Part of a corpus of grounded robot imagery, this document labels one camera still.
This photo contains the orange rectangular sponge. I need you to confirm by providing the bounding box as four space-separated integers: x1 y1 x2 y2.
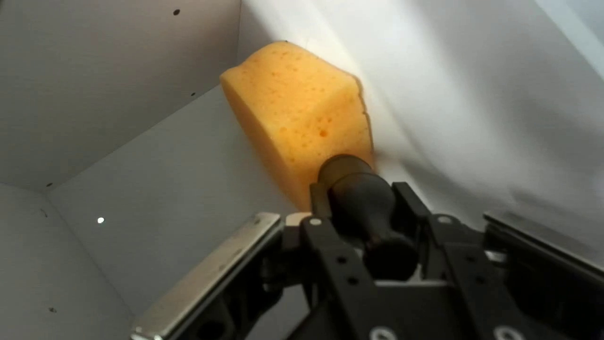
221 42 374 210

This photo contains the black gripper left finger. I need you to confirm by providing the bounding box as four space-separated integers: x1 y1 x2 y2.
303 185 374 340

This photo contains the white toy kitchen unit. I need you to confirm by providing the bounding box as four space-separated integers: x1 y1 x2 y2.
0 0 604 340

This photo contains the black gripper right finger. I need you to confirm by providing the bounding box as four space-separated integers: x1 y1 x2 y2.
393 182 491 340

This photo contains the black bottle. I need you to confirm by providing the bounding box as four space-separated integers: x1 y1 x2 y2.
320 155 420 282

